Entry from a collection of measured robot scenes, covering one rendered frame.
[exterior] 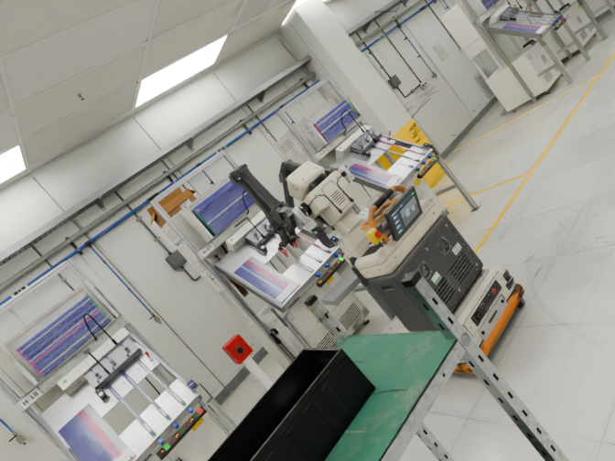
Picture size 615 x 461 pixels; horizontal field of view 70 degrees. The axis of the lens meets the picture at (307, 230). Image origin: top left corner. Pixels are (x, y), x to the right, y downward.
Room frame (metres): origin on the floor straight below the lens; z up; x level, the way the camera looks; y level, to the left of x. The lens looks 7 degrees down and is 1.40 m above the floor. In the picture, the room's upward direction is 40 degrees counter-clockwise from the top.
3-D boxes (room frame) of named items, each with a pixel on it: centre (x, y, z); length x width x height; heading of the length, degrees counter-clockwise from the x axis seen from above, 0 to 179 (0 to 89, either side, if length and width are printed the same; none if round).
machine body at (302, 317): (3.68, 0.50, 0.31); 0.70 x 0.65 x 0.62; 120
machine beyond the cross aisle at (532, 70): (6.19, -3.83, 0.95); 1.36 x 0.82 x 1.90; 30
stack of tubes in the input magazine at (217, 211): (3.61, 0.38, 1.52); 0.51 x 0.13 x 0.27; 120
